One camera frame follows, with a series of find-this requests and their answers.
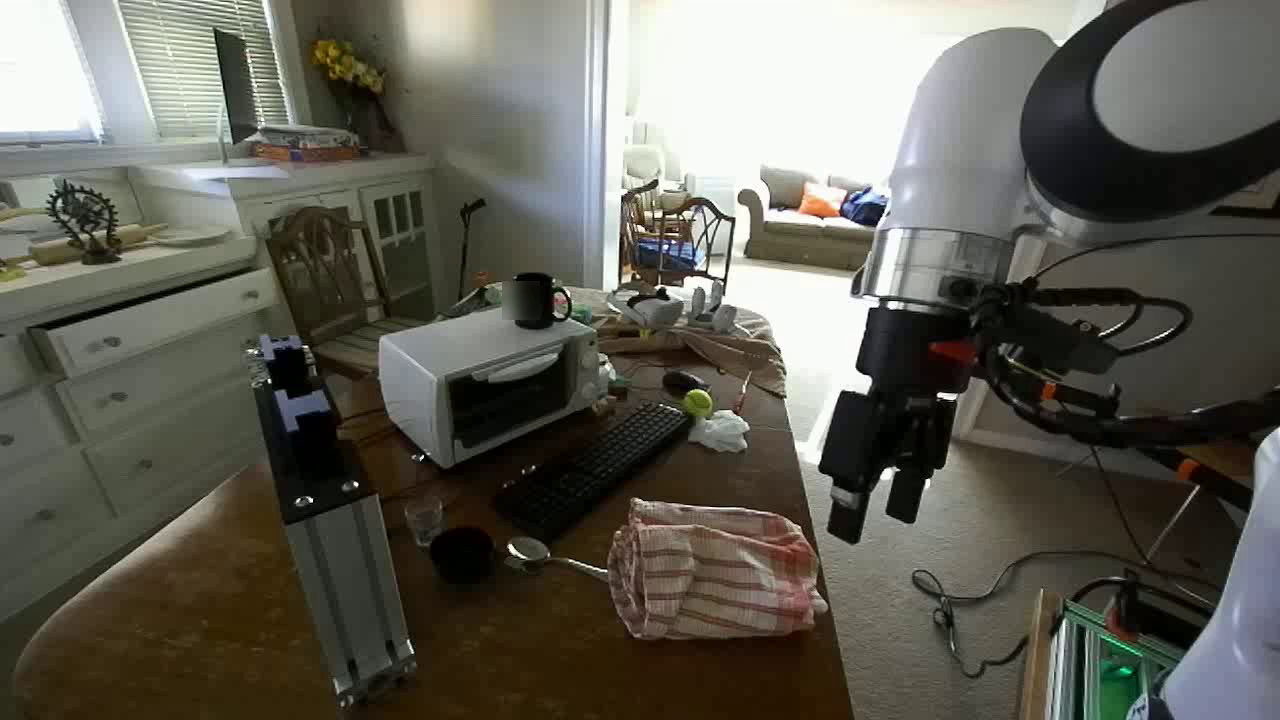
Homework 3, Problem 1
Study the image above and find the black floor cable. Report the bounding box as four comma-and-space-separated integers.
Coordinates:
912, 548, 1072, 684

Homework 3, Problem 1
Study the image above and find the small black cup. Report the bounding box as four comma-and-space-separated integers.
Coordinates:
428, 524, 498, 589

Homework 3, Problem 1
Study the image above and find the black rod with orange bands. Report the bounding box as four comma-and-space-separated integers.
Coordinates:
990, 362, 1262, 517

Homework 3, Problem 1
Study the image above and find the white crumpled cloth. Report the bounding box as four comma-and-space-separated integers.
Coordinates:
688, 409, 757, 459

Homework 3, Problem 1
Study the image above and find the green-lit device box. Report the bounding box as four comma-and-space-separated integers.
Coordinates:
1044, 570, 1220, 720

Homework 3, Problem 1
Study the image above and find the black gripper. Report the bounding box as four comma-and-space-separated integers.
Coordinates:
815, 302, 990, 548

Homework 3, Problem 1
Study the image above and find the white glazed cabinet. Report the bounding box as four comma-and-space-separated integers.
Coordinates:
130, 153, 445, 323

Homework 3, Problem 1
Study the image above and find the aluminium extrusion stand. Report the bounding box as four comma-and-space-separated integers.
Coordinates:
244, 330, 420, 710

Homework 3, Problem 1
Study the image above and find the wooden board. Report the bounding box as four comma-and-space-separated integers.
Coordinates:
25, 220, 158, 267

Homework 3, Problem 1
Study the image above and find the wooden armchair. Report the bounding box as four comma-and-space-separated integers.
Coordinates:
617, 174, 739, 309

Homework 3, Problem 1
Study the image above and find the red striped white towel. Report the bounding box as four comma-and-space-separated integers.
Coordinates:
605, 497, 831, 649

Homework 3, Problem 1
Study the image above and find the grey sofa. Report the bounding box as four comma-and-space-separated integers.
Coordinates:
732, 163, 893, 275

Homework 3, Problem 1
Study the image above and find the metal spoon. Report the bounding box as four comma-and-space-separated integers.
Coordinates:
498, 533, 617, 579

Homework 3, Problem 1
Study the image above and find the blue cushion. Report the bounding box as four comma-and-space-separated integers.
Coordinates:
840, 178, 893, 228

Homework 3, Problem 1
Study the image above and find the black metal ornament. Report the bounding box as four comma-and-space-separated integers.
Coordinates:
42, 174, 122, 267

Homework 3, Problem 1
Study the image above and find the small clear glass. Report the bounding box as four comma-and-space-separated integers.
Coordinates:
399, 492, 448, 553

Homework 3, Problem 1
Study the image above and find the black computer keyboard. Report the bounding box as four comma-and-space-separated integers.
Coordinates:
493, 400, 696, 542

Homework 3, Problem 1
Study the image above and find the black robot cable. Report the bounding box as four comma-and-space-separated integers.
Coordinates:
979, 278, 1280, 456

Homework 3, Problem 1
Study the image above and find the yellow flower bouquet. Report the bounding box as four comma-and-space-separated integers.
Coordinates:
308, 31, 408, 154

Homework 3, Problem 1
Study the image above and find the black mug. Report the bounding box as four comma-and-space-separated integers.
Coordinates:
511, 267, 575, 330

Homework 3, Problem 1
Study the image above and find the white bowl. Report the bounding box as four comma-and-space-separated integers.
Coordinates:
623, 291, 688, 336

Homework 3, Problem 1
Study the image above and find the carved wooden chair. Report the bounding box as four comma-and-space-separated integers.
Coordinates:
260, 204, 405, 379

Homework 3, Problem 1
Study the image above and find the white toaster oven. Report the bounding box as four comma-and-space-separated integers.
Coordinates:
377, 301, 605, 470

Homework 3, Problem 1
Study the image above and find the stack of colourful books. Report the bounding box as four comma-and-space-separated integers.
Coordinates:
230, 118, 373, 168

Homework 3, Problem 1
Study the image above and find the wooden side table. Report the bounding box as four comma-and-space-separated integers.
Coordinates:
1136, 430, 1262, 570

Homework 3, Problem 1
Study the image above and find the white drawer dresser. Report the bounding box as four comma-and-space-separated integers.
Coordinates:
0, 235, 290, 630

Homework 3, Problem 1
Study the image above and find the orange cushion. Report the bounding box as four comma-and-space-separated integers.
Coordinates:
797, 178, 847, 222

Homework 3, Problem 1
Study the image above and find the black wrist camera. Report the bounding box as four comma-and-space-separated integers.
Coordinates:
990, 301, 1123, 385

